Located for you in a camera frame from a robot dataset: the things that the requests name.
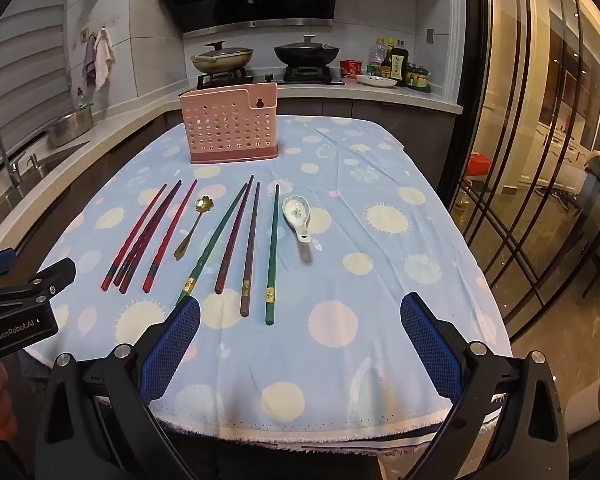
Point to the brown chopstick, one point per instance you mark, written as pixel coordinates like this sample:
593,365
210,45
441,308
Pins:
250,250

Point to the red food packet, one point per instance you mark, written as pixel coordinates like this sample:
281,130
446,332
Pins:
351,68

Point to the yellow cap sauce bottle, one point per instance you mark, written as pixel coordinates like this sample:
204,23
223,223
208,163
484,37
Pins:
387,60

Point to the dark maroon chopstick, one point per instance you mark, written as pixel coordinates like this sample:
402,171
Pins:
236,235

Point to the small dark condiment jars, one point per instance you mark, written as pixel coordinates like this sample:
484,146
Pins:
419,79

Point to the blue spotted tablecloth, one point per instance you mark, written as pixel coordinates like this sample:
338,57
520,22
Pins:
330,240

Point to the black wok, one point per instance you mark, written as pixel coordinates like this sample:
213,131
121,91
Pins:
305,55

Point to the white plate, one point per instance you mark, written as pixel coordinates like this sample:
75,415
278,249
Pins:
377,81

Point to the clear oil bottle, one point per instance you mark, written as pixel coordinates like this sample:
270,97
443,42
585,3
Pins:
377,55

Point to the glass sliding door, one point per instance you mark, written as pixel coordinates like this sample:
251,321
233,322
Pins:
530,110

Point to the cream pan with lid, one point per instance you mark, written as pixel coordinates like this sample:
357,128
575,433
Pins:
222,60

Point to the pink perforated utensil holder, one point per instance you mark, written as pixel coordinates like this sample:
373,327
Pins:
225,130

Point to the steel pot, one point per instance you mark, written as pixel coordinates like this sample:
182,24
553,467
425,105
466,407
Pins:
70,127

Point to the steel faucet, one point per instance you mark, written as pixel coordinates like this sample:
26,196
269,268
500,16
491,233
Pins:
2,150

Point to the green dish soap bottle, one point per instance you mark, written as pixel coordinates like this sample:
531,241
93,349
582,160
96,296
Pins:
82,100

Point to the white ceramic soup spoon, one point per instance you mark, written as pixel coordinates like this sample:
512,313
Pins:
295,210

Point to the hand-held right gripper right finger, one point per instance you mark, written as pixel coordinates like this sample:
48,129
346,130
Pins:
430,345

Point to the purple hanging towel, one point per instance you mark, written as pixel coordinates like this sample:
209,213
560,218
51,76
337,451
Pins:
89,60

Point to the white hanging towel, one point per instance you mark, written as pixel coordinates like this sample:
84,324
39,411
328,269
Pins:
104,60

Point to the white paper roll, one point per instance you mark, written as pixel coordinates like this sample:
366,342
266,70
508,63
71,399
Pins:
587,402

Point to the red chopstick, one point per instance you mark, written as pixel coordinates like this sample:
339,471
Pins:
147,232
135,235
152,240
172,232

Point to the steel sink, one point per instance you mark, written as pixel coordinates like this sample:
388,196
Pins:
35,162

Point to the black gas stove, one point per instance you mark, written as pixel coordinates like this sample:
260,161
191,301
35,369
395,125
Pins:
307,76

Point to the dark sauce bottle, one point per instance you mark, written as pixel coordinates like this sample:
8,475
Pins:
400,62

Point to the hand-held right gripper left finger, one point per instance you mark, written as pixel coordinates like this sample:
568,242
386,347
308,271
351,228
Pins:
172,350

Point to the wall socket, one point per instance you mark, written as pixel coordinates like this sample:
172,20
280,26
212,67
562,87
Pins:
430,36

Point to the window blind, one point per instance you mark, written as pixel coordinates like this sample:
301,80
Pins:
25,60

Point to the gold flower spoon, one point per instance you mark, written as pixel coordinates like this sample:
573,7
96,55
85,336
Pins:
202,204

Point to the green chopstick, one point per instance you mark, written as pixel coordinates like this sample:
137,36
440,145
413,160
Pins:
215,240
273,255

